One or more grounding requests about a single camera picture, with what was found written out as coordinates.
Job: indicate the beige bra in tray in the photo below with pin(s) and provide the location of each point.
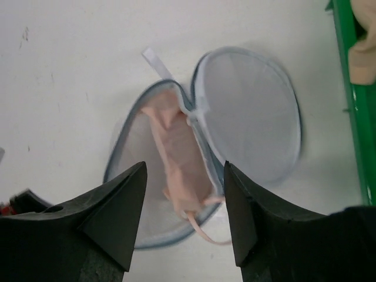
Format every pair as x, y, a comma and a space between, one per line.
361, 56

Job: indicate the pink bra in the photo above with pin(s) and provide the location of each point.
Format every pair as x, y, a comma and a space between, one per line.
188, 185

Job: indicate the mesh laundry bag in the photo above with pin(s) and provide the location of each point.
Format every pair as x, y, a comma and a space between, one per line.
242, 109

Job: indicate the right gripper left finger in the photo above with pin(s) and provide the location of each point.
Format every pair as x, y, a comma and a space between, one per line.
88, 238

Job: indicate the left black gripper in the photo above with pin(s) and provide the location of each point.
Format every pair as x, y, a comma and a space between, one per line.
24, 202

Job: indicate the green plastic tray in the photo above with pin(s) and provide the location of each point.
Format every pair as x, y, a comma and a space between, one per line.
360, 99

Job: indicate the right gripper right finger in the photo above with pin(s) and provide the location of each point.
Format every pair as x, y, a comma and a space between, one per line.
275, 240

